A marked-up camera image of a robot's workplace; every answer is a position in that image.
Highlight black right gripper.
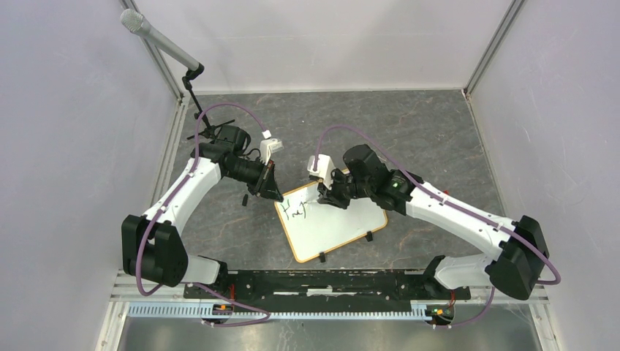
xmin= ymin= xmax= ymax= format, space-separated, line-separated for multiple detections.
xmin=317 ymin=167 xmax=373 ymax=209

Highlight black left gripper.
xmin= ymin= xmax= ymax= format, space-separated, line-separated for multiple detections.
xmin=225 ymin=156 xmax=284 ymax=203

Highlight yellow framed whiteboard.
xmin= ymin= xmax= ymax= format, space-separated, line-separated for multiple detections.
xmin=274 ymin=181 xmax=388 ymax=263

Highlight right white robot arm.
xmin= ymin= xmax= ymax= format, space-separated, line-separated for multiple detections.
xmin=308 ymin=144 xmax=549 ymax=301

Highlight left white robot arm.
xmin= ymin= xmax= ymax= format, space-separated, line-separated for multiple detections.
xmin=121 ymin=125 xmax=284 ymax=298

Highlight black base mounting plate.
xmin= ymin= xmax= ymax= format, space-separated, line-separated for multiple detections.
xmin=210 ymin=269 xmax=471 ymax=313

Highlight black microphone stand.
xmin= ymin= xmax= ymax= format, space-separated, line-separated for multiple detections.
xmin=181 ymin=64 xmax=236 ymax=141

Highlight grey microphone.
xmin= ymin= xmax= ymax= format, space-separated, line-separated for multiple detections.
xmin=120 ymin=9 xmax=203 ymax=71

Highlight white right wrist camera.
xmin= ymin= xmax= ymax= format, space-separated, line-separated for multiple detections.
xmin=307 ymin=154 xmax=336 ymax=189

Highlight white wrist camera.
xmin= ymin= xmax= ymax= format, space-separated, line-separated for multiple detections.
xmin=260 ymin=129 xmax=283 ymax=165
xmin=307 ymin=154 xmax=336 ymax=189

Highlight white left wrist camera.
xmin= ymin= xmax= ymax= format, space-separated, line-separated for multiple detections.
xmin=260 ymin=129 xmax=283 ymax=165

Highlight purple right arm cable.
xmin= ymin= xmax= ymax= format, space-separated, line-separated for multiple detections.
xmin=314 ymin=124 xmax=562 ymax=329

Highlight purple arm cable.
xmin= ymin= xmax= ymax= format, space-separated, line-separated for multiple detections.
xmin=314 ymin=124 xmax=562 ymax=329
xmin=135 ymin=102 xmax=272 ymax=329

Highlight slotted cable duct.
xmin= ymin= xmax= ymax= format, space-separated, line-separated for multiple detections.
xmin=126 ymin=302 xmax=430 ymax=321

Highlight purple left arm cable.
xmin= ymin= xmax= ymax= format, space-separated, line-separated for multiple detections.
xmin=135 ymin=102 xmax=272 ymax=329

